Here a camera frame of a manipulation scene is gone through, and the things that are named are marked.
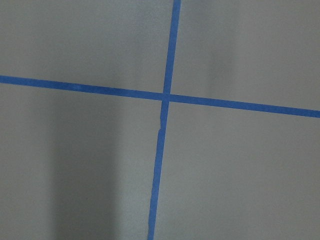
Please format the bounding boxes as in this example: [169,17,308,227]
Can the blue tape line lengthwise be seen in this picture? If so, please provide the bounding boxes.
[147,0,181,240]

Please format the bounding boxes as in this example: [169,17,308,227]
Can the blue tape line crosswise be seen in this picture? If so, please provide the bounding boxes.
[0,75,320,118]

